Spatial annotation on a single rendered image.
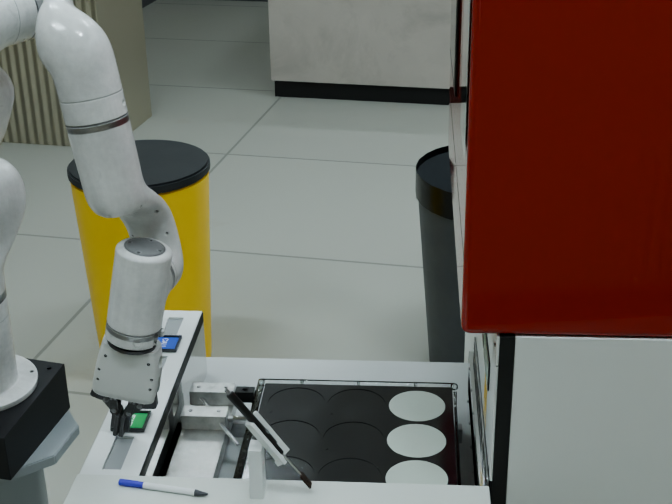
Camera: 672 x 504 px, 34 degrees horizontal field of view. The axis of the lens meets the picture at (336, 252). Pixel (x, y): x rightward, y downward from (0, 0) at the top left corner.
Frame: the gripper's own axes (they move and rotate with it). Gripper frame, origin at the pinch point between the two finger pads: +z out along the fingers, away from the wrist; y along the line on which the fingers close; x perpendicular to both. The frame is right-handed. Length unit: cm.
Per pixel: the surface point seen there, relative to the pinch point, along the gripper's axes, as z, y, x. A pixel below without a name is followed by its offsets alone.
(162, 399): 2.1, -4.5, -11.6
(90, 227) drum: 52, 47, -173
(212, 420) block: 6.3, -13.3, -14.6
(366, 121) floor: 93, -38, -465
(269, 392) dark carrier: 4.5, -22.0, -24.3
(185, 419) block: 7.3, -8.6, -14.6
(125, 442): 3.2, -1.3, 0.8
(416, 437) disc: -1.0, -48.1, -11.1
